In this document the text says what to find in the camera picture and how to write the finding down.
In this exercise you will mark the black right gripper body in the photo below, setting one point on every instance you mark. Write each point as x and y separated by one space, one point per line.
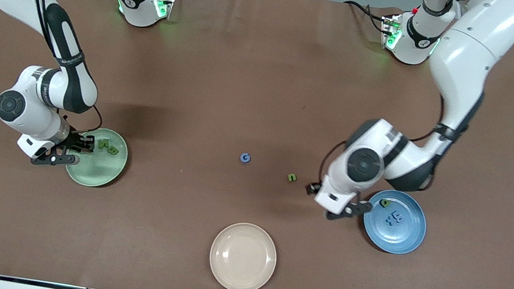
74 141

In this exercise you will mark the green letter N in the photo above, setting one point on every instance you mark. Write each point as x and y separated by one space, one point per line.
103 144

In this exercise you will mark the green letter B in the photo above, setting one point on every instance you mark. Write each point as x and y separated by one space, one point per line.
113 150

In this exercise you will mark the blue letter G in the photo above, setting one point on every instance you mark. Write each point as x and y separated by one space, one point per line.
241 158

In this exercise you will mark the green letter u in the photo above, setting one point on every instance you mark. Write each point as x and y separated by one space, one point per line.
290 177

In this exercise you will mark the green letter p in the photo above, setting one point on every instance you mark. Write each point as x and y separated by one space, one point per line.
385 203

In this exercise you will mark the blue letter x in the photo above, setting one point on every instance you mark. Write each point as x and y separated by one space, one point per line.
392 221

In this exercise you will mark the blue letter m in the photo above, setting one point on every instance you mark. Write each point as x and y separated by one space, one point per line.
399 217

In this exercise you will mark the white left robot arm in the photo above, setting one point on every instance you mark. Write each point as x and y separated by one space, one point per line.
468 59

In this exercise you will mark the green plate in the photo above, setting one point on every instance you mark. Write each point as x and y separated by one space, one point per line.
100 169

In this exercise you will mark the brown table cover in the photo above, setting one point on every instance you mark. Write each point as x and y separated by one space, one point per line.
245 86

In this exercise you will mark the beige plate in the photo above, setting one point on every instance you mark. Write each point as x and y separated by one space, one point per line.
243 257

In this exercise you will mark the blue plate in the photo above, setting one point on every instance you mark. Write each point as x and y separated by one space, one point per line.
401 237

